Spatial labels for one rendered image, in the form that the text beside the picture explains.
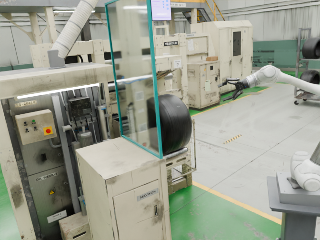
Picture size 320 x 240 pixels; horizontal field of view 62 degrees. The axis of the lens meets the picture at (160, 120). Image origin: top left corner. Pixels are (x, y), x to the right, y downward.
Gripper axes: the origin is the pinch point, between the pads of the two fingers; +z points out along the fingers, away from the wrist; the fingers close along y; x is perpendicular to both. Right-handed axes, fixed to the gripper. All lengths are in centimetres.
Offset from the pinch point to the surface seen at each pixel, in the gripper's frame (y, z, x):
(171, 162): -55, 63, -3
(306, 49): -264, -258, -422
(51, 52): 73, 111, -32
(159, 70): 6, 45, -67
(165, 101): -6, 46, -29
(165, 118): -13, 51, -13
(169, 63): 5, 33, -75
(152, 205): -10, 67, 72
